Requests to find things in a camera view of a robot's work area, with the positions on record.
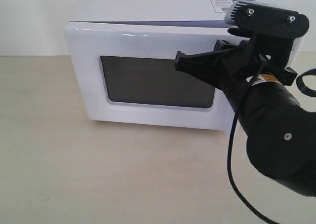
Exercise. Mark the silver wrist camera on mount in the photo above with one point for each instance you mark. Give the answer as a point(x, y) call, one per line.
point(271, 30)

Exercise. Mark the white Midea microwave oven body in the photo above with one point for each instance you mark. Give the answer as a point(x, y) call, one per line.
point(148, 14)

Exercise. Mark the printed paper instruction sheet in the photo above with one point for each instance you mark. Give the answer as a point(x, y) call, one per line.
point(224, 5)

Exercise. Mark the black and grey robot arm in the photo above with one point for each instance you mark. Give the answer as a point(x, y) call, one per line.
point(281, 135)

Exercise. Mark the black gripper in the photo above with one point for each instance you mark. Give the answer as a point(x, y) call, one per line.
point(228, 67)

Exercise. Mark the white microwave door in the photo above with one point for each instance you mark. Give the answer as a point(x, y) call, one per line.
point(126, 74)

